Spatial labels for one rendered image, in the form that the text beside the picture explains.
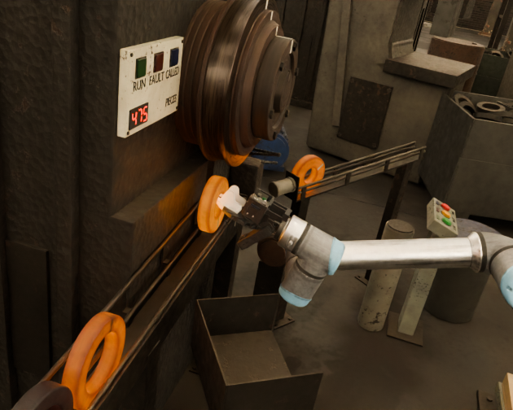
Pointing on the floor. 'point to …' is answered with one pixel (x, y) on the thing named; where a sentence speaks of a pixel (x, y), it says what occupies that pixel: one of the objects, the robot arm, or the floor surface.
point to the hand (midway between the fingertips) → (214, 198)
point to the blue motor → (274, 150)
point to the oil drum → (469, 55)
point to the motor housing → (269, 268)
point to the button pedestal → (420, 282)
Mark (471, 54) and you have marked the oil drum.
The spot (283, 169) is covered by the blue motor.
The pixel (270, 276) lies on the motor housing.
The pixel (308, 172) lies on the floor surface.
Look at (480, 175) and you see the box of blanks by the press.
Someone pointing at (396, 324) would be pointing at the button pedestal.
